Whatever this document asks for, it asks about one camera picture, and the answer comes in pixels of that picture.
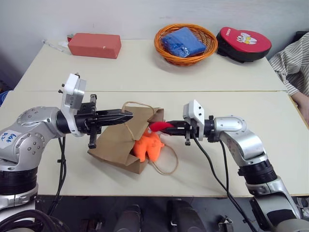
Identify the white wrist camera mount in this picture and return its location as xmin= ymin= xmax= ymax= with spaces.
xmin=58 ymin=73 xmax=87 ymax=138
xmin=183 ymin=99 xmax=206 ymax=141

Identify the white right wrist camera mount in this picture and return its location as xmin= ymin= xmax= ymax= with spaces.
xmin=183 ymin=99 xmax=206 ymax=141

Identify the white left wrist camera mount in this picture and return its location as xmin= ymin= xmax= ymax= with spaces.
xmin=58 ymin=73 xmax=87 ymax=138

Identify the red and black boxing pad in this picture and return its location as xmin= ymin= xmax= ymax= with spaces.
xmin=215 ymin=26 xmax=272 ymax=64

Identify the dark rounded shape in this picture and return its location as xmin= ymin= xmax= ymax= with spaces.
xmin=112 ymin=204 xmax=143 ymax=232
xmin=166 ymin=199 xmax=209 ymax=232

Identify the orange plush toy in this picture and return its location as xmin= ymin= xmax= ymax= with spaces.
xmin=132 ymin=130 xmax=166 ymax=163

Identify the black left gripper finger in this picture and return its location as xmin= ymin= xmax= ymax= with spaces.
xmin=96 ymin=117 xmax=133 ymax=127
xmin=96 ymin=108 xmax=134 ymax=119

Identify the white thin stick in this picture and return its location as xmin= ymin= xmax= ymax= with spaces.
xmin=42 ymin=39 xmax=65 ymax=53

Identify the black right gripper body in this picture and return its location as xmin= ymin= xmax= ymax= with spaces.
xmin=183 ymin=119 xmax=201 ymax=146

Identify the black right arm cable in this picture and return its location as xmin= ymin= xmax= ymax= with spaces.
xmin=192 ymin=136 xmax=258 ymax=232

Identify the blue packet in basket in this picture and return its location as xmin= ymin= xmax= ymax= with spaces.
xmin=161 ymin=27 xmax=206 ymax=58

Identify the blue object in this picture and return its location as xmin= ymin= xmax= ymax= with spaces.
xmin=0 ymin=90 xmax=11 ymax=109

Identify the orange wicker basket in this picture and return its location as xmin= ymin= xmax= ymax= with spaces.
xmin=154 ymin=23 xmax=218 ymax=67

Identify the black cable bundle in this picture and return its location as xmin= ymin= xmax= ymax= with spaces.
xmin=0 ymin=209 xmax=72 ymax=232

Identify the brown paper bag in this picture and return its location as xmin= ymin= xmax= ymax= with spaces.
xmin=87 ymin=101 xmax=179 ymax=176

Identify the red rectangular block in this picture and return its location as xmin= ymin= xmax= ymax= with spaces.
xmin=67 ymin=32 xmax=122 ymax=59

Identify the person in striped shirt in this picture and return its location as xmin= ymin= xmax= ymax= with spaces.
xmin=268 ymin=31 xmax=309 ymax=98

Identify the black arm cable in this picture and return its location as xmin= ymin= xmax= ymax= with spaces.
xmin=46 ymin=135 xmax=68 ymax=216
xmin=192 ymin=136 xmax=258 ymax=232

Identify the black chair backrest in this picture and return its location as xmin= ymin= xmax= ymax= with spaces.
xmin=295 ymin=30 xmax=308 ymax=44

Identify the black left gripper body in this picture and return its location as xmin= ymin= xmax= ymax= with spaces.
xmin=73 ymin=93 xmax=103 ymax=149

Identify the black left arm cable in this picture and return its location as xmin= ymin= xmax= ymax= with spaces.
xmin=46 ymin=135 xmax=68 ymax=216

